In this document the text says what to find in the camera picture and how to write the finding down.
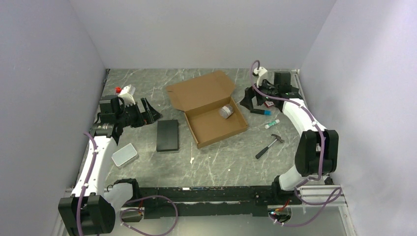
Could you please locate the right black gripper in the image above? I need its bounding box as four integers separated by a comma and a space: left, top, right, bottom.
239, 76, 277, 111

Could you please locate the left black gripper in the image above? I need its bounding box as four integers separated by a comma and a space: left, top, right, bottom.
116, 97, 162, 128

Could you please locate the white green glue stick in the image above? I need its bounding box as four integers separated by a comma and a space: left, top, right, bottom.
265, 119, 280, 129

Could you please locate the brown cardboard box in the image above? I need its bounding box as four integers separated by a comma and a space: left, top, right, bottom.
166, 70, 248, 149

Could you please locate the small red white card box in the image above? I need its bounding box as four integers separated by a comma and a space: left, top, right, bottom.
264, 101, 274, 108

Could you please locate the black blue marker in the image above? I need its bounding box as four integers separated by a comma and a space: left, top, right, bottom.
250, 109, 271, 116

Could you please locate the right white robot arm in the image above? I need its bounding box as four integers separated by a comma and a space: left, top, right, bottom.
240, 67, 339, 204

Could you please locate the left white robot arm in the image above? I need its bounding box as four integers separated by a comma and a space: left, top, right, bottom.
58, 95, 162, 236

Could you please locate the black rectangular block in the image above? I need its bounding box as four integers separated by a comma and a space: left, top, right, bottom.
156, 119, 179, 152

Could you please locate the silver metal tin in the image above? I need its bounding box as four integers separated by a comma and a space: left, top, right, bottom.
112, 143, 138, 167

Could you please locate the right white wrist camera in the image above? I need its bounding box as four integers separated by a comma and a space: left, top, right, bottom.
253, 66, 268, 88

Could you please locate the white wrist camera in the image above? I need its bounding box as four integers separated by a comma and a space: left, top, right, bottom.
253, 66, 268, 88
115, 85, 136, 106

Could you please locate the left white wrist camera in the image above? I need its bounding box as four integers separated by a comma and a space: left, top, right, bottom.
115, 85, 136, 106

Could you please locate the black handled claw hammer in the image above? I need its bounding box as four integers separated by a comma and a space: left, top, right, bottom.
255, 134, 284, 159

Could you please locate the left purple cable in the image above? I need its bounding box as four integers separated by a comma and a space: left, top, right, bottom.
75, 132, 179, 236

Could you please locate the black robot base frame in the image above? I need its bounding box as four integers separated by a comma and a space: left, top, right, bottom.
123, 182, 299, 219

